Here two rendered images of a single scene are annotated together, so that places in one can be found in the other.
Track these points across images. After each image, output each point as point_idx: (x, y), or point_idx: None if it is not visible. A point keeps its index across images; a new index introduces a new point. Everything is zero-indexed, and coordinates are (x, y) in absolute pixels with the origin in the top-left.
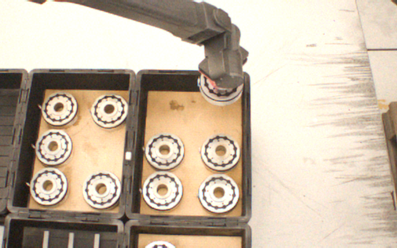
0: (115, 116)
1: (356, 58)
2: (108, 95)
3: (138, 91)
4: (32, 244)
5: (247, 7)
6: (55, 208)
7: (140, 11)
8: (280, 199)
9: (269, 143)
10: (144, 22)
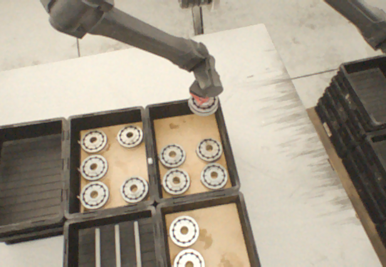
0: (135, 138)
1: (281, 78)
2: (127, 126)
3: (148, 119)
4: (87, 241)
5: None
6: None
7: (151, 42)
8: (252, 176)
9: (236, 141)
10: (155, 52)
